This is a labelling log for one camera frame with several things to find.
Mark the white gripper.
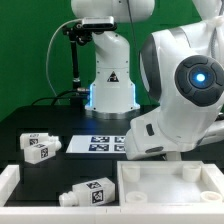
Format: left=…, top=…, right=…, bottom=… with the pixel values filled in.
left=125, top=109, right=224, bottom=160

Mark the white square tabletop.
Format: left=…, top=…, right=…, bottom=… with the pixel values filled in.
left=117, top=161, right=224, bottom=215

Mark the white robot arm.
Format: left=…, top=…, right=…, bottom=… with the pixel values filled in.
left=85, top=15, right=224, bottom=160

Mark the white tag sheet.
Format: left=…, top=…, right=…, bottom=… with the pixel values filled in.
left=66, top=135, right=125, bottom=154

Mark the white U-shaped fence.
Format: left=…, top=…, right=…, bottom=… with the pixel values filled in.
left=0, top=160, right=224, bottom=224

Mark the black camera stand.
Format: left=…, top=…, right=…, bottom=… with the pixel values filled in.
left=62, top=25, right=92, bottom=107

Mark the silver rear camera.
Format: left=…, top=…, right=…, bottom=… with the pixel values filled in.
left=81, top=16, right=117, bottom=32

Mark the grey cable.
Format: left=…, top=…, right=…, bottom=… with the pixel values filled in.
left=45, top=19, right=84, bottom=98

